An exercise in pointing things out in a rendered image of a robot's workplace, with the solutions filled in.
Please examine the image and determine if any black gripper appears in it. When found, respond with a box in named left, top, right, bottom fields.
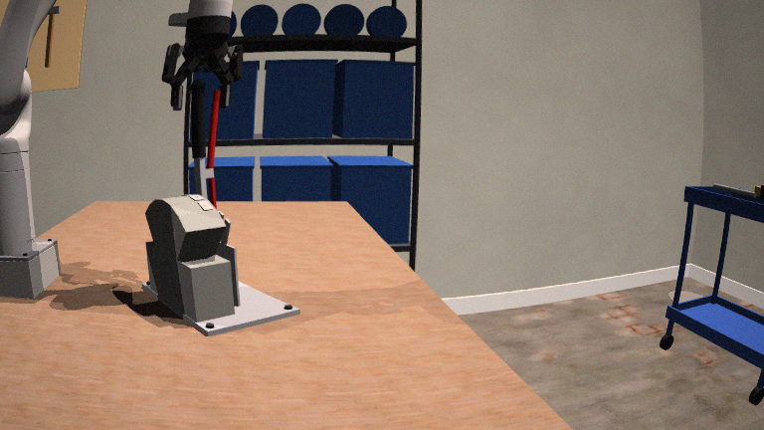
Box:
left=162, top=15, right=243, bottom=110

